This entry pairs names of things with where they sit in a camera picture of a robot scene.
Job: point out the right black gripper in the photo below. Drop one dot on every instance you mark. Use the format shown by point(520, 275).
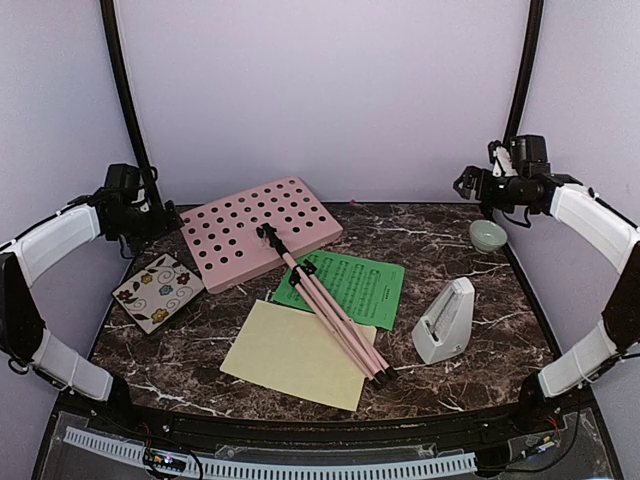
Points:
point(469, 175)

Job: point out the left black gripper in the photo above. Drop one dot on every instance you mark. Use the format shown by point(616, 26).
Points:
point(161, 227)

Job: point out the pink perforated music stand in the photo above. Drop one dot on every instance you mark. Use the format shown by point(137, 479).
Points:
point(242, 236)

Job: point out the green sheet music page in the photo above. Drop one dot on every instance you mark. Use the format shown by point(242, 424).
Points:
point(368, 291)

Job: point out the yellow paper sheet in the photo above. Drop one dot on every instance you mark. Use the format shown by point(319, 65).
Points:
point(289, 351)

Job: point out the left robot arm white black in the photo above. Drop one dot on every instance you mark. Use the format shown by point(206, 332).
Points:
point(126, 209)

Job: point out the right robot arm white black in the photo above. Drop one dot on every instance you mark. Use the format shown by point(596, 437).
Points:
point(520, 175)

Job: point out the pale green ceramic bowl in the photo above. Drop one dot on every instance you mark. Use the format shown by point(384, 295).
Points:
point(486, 236)

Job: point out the floral square tile coaster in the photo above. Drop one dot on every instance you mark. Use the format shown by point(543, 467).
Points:
point(153, 295)

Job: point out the white metronome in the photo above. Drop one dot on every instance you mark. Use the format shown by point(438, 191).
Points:
point(444, 329)

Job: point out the small circuit board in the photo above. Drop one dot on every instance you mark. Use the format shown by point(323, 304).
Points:
point(162, 462)

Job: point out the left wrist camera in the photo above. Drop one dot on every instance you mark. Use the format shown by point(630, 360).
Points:
point(142, 201)

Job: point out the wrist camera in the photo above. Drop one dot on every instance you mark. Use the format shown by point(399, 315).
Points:
point(142, 201)
point(500, 160)

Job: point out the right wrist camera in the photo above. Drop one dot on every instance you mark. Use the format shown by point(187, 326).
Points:
point(500, 160)

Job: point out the right black frame post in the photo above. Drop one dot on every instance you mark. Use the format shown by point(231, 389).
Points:
point(525, 71)

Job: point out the black frame post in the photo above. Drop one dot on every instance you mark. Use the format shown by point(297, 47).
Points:
point(119, 71)
point(525, 71)

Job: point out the black front rail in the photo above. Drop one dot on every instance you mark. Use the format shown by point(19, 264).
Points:
point(481, 428)

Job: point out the left black frame post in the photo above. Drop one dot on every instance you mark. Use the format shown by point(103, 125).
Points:
point(119, 71)

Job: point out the grey slotted cable duct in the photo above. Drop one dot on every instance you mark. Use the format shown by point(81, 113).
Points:
point(130, 452)

